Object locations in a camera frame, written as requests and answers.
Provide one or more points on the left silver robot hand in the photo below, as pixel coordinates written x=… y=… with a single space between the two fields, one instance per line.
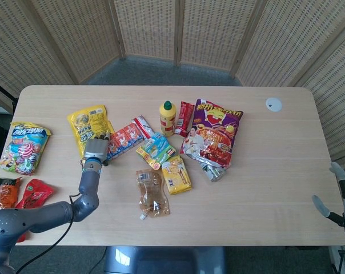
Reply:
x=96 y=149

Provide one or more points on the red milk carton pack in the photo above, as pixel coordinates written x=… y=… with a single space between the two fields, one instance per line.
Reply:
x=125 y=140

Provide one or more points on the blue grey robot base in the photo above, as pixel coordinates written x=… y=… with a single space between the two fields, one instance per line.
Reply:
x=166 y=261

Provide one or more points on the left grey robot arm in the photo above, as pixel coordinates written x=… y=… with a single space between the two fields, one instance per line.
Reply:
x=47 y=215

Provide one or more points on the yellow snack bag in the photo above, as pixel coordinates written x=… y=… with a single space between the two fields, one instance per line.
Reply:
x=85 y=122

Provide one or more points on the red white stick packet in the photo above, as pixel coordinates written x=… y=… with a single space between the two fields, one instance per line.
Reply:
x=145 y=127

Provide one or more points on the green blue snack packet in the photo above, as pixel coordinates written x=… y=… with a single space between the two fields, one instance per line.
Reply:
x=156 y=149

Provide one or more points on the lollipop candy bag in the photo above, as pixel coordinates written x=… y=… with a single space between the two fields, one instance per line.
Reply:
x=25 y=148

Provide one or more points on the brown liquid spout pouch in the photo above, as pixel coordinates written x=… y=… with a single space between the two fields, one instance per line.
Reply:
x=152 y=194

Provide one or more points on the red snack bag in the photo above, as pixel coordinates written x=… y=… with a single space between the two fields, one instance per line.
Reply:
x=35 y=192

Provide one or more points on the yellow bottle green cap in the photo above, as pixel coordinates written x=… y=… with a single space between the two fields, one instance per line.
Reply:
x=167 y=120

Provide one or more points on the yellow biscuit pack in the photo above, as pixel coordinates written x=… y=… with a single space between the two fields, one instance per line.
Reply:
x=176 y=177

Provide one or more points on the red sachet packet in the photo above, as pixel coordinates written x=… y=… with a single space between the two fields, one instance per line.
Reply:
x=183 y=118

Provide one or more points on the orange snack bag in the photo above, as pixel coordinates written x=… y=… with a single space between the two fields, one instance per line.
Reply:
x=2 y=192

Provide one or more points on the black stand pole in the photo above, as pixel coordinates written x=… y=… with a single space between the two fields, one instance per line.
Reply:
x=2 y=90

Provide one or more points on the silver green crumpled packet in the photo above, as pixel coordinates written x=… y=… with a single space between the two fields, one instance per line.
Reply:
x=214 y=172

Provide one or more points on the purple chips bag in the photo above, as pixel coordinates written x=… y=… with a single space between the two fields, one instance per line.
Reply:
x=215 y=134

